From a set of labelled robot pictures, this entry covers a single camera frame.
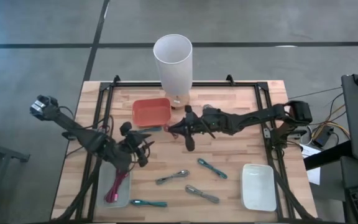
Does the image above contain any black metal stand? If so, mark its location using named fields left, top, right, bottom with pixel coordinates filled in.
left=0, top=124, right=31, bottom=224

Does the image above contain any grey braided USB cable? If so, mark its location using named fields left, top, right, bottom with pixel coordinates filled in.
left=155, top=169, right=190, bottom=186
left=185, top=184, right=220, bottom=204

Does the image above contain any white paper sheet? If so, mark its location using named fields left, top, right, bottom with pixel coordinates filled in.
left=300, top=144, right=322, bottom=186

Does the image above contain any orange plastic bin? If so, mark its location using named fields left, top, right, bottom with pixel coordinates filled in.
left=132, top=98, right=172, bottom=128

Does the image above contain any pale grey plastic bin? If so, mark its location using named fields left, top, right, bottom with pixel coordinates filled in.
left=96, top=161, right=132, bottom=208

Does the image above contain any pink braided USB cable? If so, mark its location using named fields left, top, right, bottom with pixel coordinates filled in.
left=104, top=169, right=129, bottom=203

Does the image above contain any black metal bar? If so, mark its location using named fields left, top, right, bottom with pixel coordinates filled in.
left=303, top=140, right=354, bottom=171

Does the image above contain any black power adapter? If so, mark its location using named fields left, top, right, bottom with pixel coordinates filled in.
left=311, top=126, right=335, bottom=149

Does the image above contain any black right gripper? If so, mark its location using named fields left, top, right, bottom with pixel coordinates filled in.
left=167, top=105, right=208, bottom=152

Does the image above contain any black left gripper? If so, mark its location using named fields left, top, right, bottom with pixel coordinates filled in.
left=119, top=121, right=155, bottom=168

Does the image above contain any white shade wooden base lamp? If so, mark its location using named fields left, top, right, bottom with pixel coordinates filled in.
left=153, top=34, right=194, bottom=110

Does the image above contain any white plastic bin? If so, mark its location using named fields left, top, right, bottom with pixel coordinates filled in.
left=240, top=163, right=278, bottom=212

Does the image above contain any black metal table frame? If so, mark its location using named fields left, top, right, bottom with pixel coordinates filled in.
left=53, top=74, right=319, bottom=223

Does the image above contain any yellow wire bundle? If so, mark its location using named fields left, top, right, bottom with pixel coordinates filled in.
left=309, top=93, right=351, bottom=141

